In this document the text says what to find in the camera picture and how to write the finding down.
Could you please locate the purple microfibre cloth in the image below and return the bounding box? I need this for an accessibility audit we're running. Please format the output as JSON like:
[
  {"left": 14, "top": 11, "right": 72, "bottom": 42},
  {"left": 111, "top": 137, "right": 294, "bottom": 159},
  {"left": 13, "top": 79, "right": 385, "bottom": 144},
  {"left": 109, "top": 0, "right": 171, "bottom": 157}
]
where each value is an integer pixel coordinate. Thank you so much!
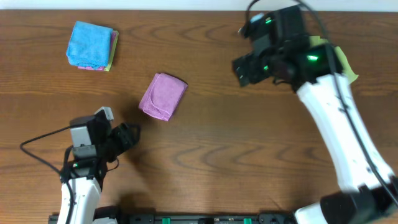
[{"left": 139, "top": 73, "right": 188, "bottom": 121}]

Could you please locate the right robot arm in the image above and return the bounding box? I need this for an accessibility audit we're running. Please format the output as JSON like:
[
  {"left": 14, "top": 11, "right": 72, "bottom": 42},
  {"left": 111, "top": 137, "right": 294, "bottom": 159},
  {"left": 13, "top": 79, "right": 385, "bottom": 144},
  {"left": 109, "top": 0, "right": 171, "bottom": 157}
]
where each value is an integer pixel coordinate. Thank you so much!
[{"left": 233, "top": 1, "right": 397, "bottom": 223}]

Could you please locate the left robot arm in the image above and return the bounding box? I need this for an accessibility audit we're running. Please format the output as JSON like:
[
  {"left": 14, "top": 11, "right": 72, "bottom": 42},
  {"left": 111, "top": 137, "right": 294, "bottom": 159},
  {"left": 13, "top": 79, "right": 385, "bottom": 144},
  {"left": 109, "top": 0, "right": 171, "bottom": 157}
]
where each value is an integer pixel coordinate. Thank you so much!
[{"left": 57, "top": 114, "right": 141, "bottom": 223}]

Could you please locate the crumpled green cloth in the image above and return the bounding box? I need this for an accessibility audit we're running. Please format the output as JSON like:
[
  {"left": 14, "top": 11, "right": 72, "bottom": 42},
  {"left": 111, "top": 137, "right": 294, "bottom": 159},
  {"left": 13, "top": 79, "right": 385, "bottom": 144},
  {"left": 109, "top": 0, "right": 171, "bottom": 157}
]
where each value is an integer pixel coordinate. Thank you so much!
[{"left": 309, "top": 35, "right": 359, "bottom": 83}]

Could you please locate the folded green cloth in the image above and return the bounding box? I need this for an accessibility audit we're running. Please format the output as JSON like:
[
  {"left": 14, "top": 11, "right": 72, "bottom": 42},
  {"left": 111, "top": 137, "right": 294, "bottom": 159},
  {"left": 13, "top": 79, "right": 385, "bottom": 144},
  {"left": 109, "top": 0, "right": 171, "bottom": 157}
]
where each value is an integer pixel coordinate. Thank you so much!
[{"left": 104, "top": 30, "right": 119, "bottom": 72}]

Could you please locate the folded blue cloth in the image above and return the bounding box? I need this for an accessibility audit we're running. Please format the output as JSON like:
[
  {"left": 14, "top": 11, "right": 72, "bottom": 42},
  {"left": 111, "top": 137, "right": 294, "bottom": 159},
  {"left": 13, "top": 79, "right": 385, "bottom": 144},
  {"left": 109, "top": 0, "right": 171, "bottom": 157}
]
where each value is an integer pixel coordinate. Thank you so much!
[{"left": 66, "top": 21, "right": 113, "bottom": 69}]

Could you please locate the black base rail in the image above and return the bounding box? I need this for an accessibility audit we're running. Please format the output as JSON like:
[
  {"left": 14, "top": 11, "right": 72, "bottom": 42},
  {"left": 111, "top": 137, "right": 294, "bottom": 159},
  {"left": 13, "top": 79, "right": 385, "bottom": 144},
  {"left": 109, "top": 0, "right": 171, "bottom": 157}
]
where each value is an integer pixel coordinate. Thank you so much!
[{"left": 48, "top": 207, "right": 299, "bottom": 224}]

